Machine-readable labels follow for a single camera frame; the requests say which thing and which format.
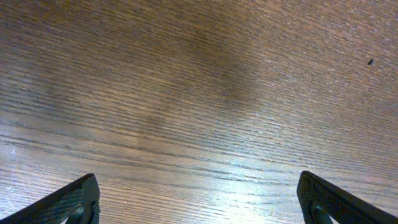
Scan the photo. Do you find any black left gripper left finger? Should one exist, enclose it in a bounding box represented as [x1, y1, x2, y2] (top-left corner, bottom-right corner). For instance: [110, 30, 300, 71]
[1, 174, 100, 224]

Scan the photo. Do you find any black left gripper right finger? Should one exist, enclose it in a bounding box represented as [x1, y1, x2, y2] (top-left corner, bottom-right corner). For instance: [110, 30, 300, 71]
[297, 171, 397, 224]

